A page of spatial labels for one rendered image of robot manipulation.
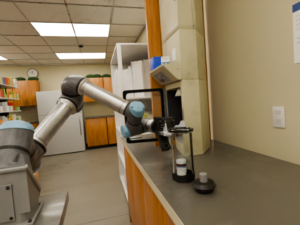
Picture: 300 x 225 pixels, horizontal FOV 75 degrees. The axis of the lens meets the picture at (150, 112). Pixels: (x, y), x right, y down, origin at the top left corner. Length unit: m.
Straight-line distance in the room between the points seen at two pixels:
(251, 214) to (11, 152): 0.77
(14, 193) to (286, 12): 1.36
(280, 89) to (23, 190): 1.21
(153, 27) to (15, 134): 1.21
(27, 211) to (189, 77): 1.00
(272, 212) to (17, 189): 0.76
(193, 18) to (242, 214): 1.07
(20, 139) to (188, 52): 0.96
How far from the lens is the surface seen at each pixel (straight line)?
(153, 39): 1.61
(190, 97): 1.23
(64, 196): 0.92
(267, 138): 1.34
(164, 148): 0.96
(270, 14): 1.34
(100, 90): 1.03
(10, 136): 0.84
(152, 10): 1.69
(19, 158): 0.79
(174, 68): 1.21
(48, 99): 6.13
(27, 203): 0.75
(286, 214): 0.75
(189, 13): 1.36
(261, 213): 0.73
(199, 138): 1.28
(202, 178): 0.80
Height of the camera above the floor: 1.29
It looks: 3 degrees down
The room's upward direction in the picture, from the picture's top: 4 degrees counter-clockwise
